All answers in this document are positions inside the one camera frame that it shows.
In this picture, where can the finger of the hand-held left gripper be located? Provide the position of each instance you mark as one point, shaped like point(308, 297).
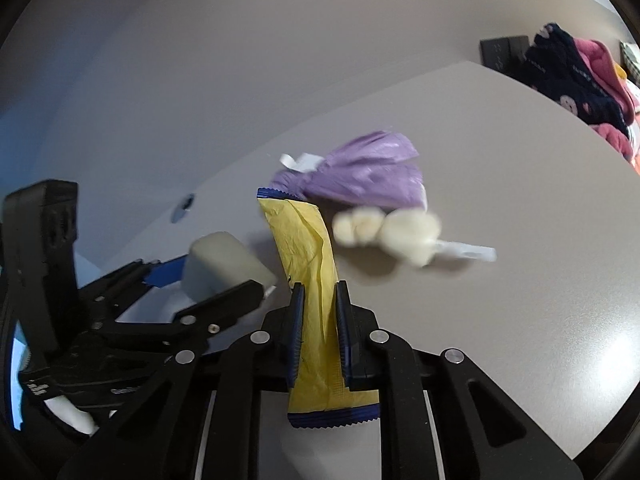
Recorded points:
point(220, 310)
point(165, 272)

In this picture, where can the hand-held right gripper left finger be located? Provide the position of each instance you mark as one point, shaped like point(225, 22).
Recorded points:
point(298, 332)

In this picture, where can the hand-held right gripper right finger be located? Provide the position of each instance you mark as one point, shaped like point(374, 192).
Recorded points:
point(343, 332)

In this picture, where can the white foam block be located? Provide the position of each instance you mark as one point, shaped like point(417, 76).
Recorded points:
point(220, 262)

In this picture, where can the yellow snack packet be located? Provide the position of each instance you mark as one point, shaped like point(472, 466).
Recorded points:
point(310, 260)

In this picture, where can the blue glowing screen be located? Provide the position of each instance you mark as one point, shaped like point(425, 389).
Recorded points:
point(16, 375)

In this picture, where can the white plastic wrapper strip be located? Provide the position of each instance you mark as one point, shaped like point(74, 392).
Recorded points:
point(467, 250)

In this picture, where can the purple plastic bag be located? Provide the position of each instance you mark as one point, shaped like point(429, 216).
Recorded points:
point(370, 172)

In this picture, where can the white paper label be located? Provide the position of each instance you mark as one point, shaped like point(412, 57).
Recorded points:
point(305, 162)

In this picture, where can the navy patterned garment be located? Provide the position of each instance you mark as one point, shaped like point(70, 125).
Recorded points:
point(565, 75)

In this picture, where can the pink fleece garment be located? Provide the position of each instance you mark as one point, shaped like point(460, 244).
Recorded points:
point(605, 65)

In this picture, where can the yellow garment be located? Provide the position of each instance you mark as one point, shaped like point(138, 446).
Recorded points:
point(621, 71)

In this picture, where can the checked white pillow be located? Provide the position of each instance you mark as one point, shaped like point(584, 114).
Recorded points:
point(632, 57)

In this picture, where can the black wall socket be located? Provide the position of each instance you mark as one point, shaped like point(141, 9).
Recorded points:
point(502, 52)

